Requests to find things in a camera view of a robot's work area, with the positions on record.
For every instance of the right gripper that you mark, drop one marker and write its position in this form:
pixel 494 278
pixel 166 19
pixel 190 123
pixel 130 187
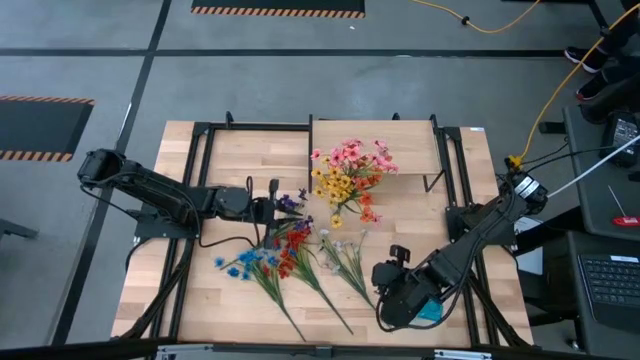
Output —
pixel 405 295

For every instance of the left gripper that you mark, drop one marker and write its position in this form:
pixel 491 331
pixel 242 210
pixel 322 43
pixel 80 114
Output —
pixel 260 210

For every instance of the purple flower bunch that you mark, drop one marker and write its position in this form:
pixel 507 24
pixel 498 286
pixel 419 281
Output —
pixel 287 202

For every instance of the red flower bunch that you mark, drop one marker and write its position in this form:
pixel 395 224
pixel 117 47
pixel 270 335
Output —
pixel 295 240

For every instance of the white flower bunch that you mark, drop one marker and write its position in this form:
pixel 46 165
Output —
pixel 357 280

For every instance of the blue flower bunch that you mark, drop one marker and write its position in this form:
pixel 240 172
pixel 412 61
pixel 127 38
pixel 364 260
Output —
pixel 250 257

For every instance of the orange flower bunch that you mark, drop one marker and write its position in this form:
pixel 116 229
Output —
pixel 366 199

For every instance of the pink flower bunch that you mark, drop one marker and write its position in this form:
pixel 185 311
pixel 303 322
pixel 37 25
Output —
pixel 350 150

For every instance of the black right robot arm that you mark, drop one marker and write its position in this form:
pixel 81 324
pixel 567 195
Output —
pixel 480 235

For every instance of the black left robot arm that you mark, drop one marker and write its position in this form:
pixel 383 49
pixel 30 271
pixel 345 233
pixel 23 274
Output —
pixel 160 192

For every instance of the teal glass vase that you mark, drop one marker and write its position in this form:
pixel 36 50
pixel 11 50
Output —
pixel 432 311

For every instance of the black keyboard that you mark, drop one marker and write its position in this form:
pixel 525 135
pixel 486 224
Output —
pixel 610 280

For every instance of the dark grey desk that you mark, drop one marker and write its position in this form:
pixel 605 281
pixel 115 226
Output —
pixel 595 215

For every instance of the black mat orange stripes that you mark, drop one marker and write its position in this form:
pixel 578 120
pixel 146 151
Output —
pixel 275 5
pixel 40 127

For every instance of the white rod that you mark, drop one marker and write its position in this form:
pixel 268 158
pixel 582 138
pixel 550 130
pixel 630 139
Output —
pixel 615 152

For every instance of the black screen device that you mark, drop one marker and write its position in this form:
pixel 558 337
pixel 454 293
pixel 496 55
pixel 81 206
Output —
pixel 622 135

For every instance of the black chair foot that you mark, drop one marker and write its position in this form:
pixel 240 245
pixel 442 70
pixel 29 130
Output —
pixel 15 229

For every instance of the person's foot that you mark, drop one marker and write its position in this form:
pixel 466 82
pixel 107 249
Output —
pixel 592 90
pixel 587 60

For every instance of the black stand leg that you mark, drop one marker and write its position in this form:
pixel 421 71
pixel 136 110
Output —
pixel 612 107

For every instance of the person's leg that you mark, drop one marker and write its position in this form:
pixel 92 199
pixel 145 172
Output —
pixel 622 35

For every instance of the wooden shelf black frame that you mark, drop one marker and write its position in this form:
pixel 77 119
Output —
pixel 400 145

